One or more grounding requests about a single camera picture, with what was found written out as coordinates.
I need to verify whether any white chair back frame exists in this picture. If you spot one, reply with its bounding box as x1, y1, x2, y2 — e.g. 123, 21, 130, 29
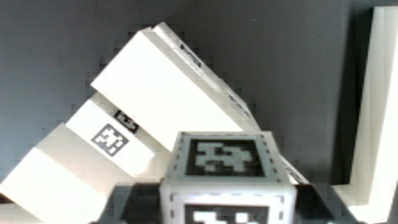
0, 21, 309, 224

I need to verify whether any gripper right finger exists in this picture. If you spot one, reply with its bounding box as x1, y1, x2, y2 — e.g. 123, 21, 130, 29
293, 184, 355, 224

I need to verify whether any white right fence rail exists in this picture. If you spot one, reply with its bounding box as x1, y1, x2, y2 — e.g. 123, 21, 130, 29
332, 5, 398, 224

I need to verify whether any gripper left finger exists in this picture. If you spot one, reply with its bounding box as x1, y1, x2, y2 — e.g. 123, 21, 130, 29
89, 183, 162, 224

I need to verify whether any tagged white cube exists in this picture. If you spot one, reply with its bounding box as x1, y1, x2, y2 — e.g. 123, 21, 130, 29
160, 131, 297, 224

